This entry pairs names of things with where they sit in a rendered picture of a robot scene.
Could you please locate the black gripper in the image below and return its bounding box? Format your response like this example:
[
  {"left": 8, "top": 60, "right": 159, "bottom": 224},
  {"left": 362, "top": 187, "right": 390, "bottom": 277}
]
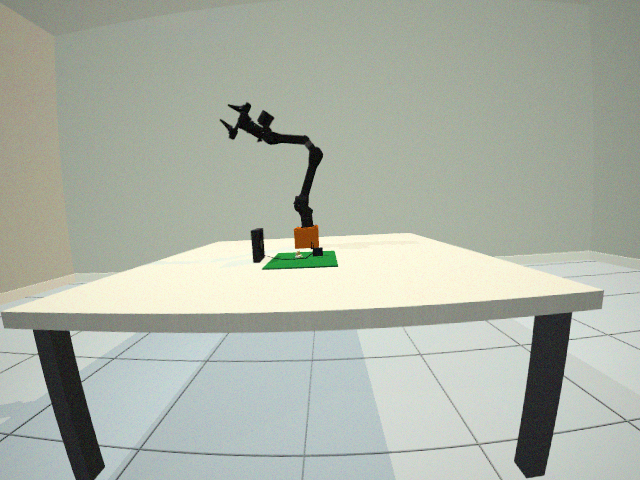
[{"left": 220, "top": 102, "right": 255, "bottom": 139}]

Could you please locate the green circuit board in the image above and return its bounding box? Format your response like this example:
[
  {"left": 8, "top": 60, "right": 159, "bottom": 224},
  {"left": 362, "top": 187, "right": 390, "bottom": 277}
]
[{"left": 261, "top": 250, "right": 338, "bottom": 270}]

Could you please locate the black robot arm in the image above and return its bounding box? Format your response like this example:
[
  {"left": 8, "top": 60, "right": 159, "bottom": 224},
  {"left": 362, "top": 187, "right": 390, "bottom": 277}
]
[{"left": 237, "top": 110, "right": 323, "bottom": 228}]

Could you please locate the dark grey cooling fan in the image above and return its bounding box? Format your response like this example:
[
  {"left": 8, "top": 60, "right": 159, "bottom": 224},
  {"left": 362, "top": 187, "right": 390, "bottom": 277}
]
[{"left": 251, "top": 228, "right": 265, "bottom": 263}]

